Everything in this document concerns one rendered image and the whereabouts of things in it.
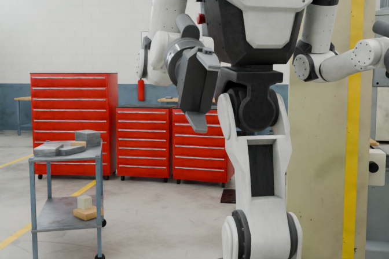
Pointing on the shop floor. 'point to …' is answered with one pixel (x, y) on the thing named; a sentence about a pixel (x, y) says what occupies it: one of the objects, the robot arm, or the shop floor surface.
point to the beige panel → (334, 138)
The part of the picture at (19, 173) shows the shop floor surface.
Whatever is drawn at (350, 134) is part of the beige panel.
